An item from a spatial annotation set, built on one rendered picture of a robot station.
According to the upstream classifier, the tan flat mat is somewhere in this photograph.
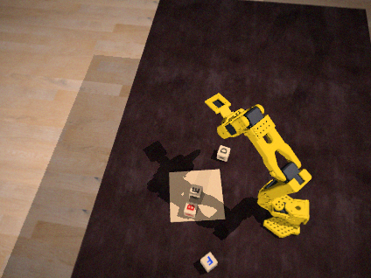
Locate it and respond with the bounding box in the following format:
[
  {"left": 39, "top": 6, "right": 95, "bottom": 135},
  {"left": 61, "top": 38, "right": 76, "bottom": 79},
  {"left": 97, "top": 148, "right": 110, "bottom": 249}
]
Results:
[{"left": 169, "top": 170, "right": 225, "bottom": 222}]

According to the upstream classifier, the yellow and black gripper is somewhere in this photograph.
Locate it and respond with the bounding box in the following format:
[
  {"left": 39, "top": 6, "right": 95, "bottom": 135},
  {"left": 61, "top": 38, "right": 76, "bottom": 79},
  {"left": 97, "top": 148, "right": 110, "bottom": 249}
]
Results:
[{"left": 205, "top": 94, "right": 244, "bottom": 139}]

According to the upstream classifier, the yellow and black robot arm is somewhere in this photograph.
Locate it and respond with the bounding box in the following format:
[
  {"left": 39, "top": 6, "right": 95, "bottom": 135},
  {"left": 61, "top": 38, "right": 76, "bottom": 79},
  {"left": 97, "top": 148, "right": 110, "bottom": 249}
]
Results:
[{"left": 223, "top": 104, "right": 312, "bottom": 238}]

